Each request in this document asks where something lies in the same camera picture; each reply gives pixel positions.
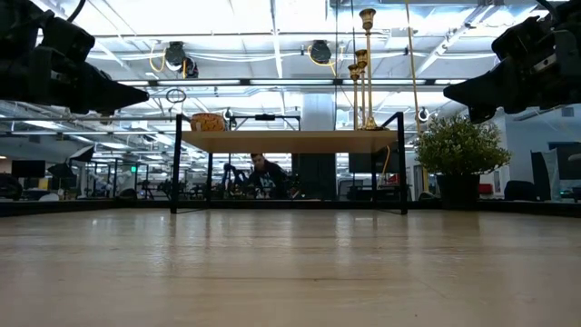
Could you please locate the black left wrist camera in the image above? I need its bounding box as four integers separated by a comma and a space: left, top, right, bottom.
41, 16, 96, 64

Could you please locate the person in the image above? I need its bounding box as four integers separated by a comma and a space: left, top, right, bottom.
244, 153, 291, 200

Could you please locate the tall gold candlestick holder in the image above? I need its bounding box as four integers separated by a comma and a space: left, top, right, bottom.
358, 7, 387, 132

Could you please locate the orange patterned candle tin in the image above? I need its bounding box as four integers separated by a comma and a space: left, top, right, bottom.
190, 112, 227, 133

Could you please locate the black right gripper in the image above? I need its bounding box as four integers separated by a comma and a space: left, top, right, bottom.
443, 25, 581, 124

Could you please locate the green potted plant black pot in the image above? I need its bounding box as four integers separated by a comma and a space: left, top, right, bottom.
413, 113, 513, 211

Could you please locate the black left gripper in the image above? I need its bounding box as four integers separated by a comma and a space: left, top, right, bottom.
0, 45, 151, 115

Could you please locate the wooden shelf with black legs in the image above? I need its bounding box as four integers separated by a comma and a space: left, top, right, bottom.
171, 111, 409, 214

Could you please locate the black aluminium table frame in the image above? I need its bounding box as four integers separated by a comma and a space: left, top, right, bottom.
0, 198, 581, 218

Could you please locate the black office chair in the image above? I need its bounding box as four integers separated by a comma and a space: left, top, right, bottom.
503, 179, 537, 202

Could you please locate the black monitor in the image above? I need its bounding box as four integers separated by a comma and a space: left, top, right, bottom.
348, 152, 400, 174
547, 141, 581, 181
11, 159, 46, 178

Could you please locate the black ceiling cable reel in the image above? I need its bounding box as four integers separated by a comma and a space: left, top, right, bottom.
310, 39, 333, 64
162, 40, 200, 79

